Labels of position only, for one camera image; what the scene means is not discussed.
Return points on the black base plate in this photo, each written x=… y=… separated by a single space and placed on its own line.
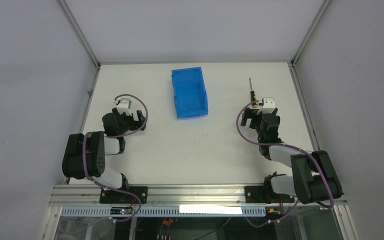
x=114 y=197
x=258 y=194

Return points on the small electronics board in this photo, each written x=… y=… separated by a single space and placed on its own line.
x=121 y=211

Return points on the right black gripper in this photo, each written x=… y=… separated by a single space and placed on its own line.
x=254 y=113

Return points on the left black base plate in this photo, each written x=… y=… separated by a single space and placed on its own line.
x=114 y=197

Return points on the black yellow screwdriver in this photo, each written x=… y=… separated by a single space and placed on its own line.
x=252 y=94

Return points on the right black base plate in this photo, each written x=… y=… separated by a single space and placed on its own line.
x=258 y=194

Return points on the blue plastic bin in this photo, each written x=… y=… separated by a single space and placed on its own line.
x=190 y=95

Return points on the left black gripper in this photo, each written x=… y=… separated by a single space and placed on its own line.
x=136 y=118

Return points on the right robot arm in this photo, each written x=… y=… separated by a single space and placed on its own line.
x=313 y=178

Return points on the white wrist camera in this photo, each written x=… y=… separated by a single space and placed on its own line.
x=123 y=106
x=268 y=105

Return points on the aluminium frame rail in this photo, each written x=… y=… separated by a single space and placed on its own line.
x=158 y=194

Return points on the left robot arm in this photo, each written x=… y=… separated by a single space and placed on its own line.
x=85 y=154

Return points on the slotted cable duct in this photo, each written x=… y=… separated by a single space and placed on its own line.
x=182 y=211

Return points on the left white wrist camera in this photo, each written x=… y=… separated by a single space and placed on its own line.
x=123 y=106

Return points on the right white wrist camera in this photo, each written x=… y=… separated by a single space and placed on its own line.
x=268 y=105

